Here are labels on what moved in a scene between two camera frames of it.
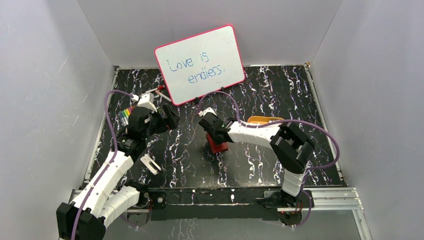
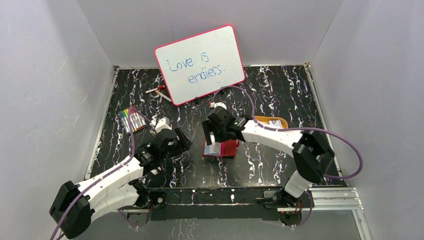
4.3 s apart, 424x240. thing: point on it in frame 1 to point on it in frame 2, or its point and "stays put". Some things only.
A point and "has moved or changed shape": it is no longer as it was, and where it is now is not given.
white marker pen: (163, 95) stays put
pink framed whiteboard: (198, 65) stays put
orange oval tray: (256, 120) stays put
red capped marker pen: (160, 87) stays put
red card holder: (216, 148) has moved or changed shape
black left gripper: (169, 117) to (180, 141)
